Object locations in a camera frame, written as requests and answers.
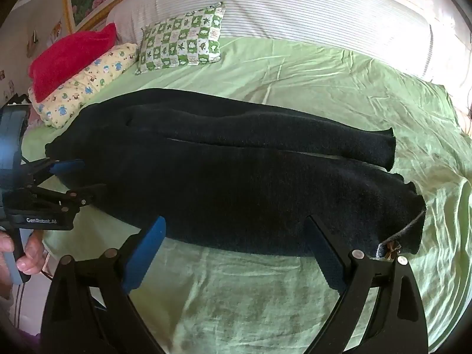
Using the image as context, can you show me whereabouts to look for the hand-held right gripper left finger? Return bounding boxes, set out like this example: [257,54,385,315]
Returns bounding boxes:
[40,216,167,354]

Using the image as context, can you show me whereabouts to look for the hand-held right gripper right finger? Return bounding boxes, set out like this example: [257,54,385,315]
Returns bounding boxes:
[303,216,428,354]

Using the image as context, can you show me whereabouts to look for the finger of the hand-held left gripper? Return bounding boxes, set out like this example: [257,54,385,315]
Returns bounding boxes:
[31,183,107,209]
[20,158,86,183]

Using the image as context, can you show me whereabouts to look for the black pants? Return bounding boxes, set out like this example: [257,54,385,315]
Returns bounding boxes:
[44,88,427,259]

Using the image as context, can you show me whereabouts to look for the person's left hand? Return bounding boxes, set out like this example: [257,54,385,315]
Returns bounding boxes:
[0,230,45,299]

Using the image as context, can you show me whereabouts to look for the red fluffy pillow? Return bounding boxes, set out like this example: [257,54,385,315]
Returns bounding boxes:
[29,22,118,103]

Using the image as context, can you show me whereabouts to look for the yellow printed pillow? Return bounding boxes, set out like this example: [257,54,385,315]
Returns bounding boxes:
[27,42,139,129]

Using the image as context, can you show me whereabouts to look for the green checkered pillow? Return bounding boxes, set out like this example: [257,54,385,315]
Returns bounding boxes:
[135,2,226,75]

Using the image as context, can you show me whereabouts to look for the white striped bolster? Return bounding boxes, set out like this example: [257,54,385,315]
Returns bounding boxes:
[107,0,472,89]

